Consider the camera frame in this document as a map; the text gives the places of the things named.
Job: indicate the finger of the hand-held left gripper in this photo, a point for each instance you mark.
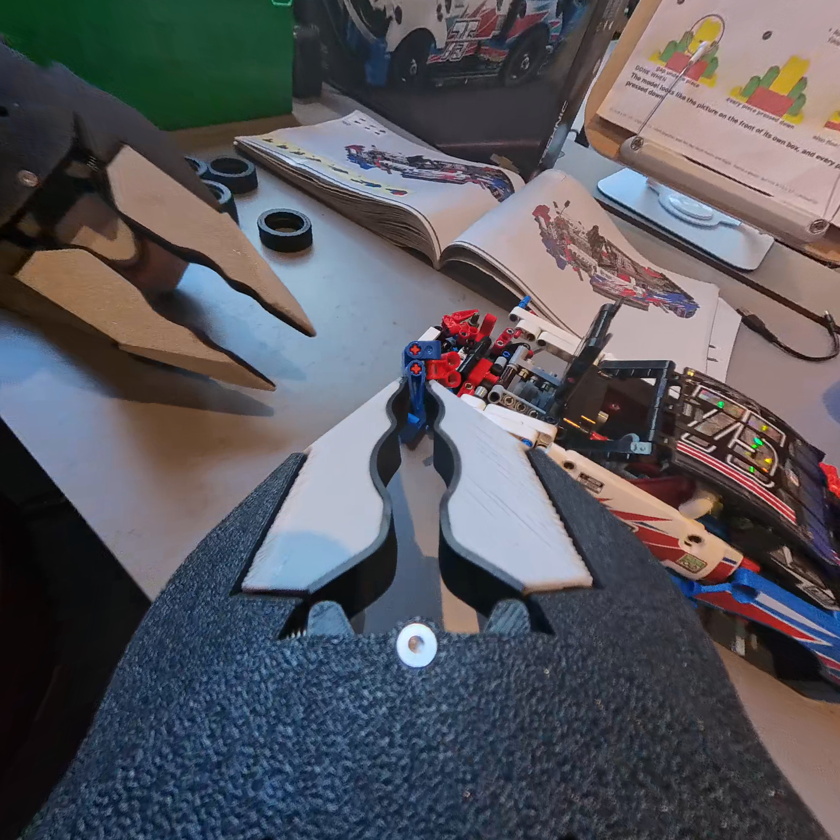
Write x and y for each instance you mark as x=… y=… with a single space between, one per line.
x=98 y=295
x=197 y=223

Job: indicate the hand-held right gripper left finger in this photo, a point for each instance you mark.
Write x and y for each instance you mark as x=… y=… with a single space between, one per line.
x=321 y=512

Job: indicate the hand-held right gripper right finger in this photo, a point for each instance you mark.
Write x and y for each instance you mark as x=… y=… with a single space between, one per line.
x=499 y=512

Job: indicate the small blue red brick piece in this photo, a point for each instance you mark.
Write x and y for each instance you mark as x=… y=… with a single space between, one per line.
x=418 y=387

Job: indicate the brick-built toy race car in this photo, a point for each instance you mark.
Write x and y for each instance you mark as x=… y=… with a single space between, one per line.
x=656 y=407

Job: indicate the grey desk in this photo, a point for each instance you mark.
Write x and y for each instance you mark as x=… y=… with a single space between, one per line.
x=341 y=315

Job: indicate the person's left hand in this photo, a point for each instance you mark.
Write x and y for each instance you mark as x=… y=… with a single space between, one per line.
x=164 y=272

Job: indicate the green plastic bin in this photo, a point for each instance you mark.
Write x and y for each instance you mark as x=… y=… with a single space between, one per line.
x=164 y=59

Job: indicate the open instruction booklet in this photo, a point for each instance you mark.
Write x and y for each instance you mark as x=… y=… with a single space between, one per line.
x=577 y=216

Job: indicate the toy car box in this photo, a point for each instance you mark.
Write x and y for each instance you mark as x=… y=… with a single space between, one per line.
x=459 y=39

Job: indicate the brown backing board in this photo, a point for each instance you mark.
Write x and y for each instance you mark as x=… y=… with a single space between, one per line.
x=600 y=131

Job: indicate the printed instruction sheet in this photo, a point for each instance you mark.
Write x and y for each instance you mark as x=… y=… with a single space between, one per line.
x=754 y=131

